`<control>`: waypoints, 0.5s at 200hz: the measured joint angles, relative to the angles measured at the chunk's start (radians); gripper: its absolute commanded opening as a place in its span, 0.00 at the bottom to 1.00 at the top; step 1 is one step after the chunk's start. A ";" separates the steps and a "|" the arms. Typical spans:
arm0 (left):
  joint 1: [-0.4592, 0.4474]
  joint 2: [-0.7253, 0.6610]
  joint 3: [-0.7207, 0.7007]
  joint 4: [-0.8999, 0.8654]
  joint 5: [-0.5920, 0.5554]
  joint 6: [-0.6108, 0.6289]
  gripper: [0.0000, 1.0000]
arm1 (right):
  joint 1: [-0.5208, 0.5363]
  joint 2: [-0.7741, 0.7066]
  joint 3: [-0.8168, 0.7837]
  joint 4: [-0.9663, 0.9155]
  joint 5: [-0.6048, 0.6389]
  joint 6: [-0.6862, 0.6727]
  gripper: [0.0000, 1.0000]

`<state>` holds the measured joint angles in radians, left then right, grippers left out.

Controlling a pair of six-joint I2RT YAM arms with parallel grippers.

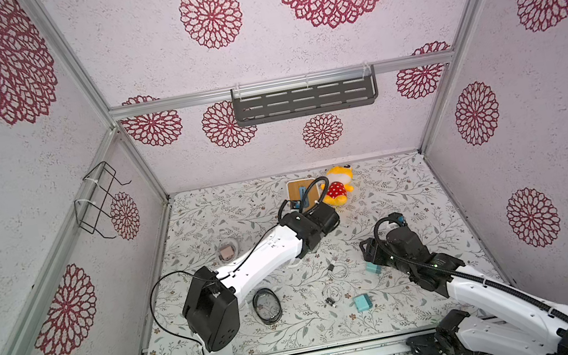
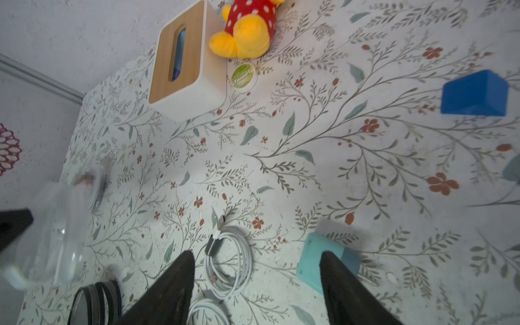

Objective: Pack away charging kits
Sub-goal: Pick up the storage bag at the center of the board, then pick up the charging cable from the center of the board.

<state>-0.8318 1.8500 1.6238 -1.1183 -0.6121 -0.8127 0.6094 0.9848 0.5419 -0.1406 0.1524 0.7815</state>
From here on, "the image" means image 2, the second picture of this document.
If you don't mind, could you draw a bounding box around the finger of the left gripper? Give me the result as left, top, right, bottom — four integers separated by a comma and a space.
0, 209, 34, 251

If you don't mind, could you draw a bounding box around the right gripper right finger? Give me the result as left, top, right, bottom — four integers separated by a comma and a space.
320, 251, 402, 325

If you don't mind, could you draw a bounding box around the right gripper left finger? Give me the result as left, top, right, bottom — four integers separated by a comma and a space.
115, 251, 195, 324

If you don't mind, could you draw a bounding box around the teal charger cube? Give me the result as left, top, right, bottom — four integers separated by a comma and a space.
296, 232, 362, 295

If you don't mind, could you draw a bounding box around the white wooden-top tissue box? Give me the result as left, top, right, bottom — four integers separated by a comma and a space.
148, 1, 227, 123

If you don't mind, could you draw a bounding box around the small blue cube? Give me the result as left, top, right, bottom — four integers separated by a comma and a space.
440, 70, 509, 116

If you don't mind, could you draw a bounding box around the yellow plush toy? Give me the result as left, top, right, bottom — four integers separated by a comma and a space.
209, 0, 284, 60

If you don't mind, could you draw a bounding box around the small green ring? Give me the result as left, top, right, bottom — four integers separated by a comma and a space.
229, 61, 259, 92

